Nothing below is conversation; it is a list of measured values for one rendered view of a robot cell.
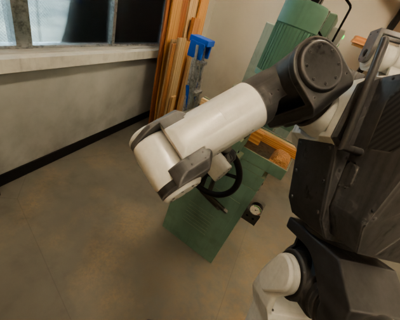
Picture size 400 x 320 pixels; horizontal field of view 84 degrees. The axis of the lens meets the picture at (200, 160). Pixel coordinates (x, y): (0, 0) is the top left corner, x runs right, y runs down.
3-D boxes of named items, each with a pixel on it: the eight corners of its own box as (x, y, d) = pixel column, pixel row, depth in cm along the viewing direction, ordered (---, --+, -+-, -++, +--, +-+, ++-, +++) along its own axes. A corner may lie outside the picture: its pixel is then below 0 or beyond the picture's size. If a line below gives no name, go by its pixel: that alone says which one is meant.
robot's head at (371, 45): (406, 79, 45) (429, 38, 43) (366, 67, 45) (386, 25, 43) (385, 80, 51) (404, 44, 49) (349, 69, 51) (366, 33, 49)
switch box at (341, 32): (313, 60, 117) (333, 26, 108) (315, 59, 125) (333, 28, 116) (325, 64, 115) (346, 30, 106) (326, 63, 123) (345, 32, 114)
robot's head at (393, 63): (422, 92, 45) (442, 47, 43) (374, 78, 45) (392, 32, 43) (395, 97, 51) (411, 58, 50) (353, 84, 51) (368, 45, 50)
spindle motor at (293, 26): (249, 72, 101) (284, -10, 84) (260, 70, 115) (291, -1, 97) (284, 89, 96) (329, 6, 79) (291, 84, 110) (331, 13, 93)
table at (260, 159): (168, 125, 114) (171, 115, 110) (198, 113, 138) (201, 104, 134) (276, 190, 97) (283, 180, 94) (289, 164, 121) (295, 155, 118)
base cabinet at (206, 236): (160, 225, 165) (186, 149, 125) (199, 188, 211) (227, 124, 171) (211, 264, 153) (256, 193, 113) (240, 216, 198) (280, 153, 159)
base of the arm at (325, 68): (338, 129, 35) (370, 74, 37) (279, 77, 33) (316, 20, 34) (281, 139, 50) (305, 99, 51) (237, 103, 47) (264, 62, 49)
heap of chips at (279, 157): (268, 159, 105) (272, 153, 103) (275, 149, 116) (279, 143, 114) (286, 169, 102) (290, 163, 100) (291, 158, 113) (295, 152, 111)
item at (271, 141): (212, 113, 127) (214, 108, 125) (213, 113, 129) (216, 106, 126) (304, 164, 112) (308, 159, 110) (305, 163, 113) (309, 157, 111)
